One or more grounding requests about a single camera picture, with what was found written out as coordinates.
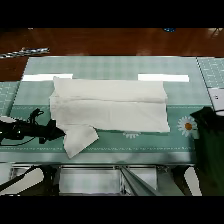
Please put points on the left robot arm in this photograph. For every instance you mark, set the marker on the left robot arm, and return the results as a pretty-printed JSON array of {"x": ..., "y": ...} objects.
[{"x": 20, "y": 128}]

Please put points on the white shirt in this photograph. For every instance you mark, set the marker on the white shirt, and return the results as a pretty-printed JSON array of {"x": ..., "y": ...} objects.
[{"x": 110, "y": 106}]

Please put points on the silver metal strip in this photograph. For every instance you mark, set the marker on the silver metal strip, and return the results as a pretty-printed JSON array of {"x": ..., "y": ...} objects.
[{"x": 25, "y": 52}]

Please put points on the dark green garment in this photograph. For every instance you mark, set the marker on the dark green garment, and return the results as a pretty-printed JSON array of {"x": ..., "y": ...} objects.
[{"x": 210, "y": 150}]

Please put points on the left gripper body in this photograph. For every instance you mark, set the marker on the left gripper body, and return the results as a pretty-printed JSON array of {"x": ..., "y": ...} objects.
[{"x": 54, "y": 130}]

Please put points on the silver frame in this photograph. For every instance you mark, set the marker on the silver frame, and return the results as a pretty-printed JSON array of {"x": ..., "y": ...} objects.
[{"x": 100, "y": 180}]

